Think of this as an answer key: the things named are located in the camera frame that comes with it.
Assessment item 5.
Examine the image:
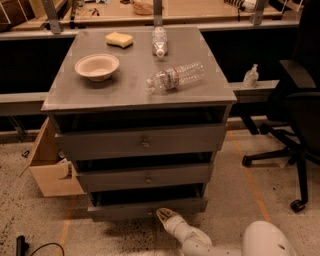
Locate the black office chair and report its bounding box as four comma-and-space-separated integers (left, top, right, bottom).
242, 0, 320, 212

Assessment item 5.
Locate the clear sanitizer pump bottle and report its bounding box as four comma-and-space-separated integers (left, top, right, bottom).
243, 64, 259, 88

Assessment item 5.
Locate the grey bottom drawer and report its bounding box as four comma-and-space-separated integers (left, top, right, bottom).
88, 183, 208, 221

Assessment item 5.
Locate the upright-lying clear water bottle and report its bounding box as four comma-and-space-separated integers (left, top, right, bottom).
152, 27, 168, 59

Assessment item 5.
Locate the grey wooden drawer cabinet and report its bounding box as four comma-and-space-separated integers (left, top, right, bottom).
41, 26, 238, 204

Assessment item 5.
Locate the grey drawer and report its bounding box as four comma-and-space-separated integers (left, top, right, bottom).
56, 124, 226, 161
77, 164, 212, 192
88, 183, 208, 221

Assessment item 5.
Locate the yellow sponge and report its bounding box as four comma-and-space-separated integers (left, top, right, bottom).
105, 32, 133, 48

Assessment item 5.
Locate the open cardboard box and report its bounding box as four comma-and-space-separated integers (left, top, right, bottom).
19, 118, 85, 197

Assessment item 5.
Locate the grey middle drawer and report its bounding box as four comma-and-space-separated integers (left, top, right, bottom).
77, 164, 212, 192

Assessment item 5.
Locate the beige paper bowl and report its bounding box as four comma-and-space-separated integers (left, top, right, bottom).
75, 54, 120, 82

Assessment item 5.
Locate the black cable with plug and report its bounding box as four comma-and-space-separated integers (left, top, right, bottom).
15, 235, 66, 256

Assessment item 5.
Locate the long wooden workbench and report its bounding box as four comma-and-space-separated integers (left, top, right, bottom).
0, 0, 303, 41

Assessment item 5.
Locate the clear bottle with red label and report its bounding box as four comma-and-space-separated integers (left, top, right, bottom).
146, 61, 204, 92

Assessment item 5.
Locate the grey top drawer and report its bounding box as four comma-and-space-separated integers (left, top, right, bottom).
56, 124, 226, 161

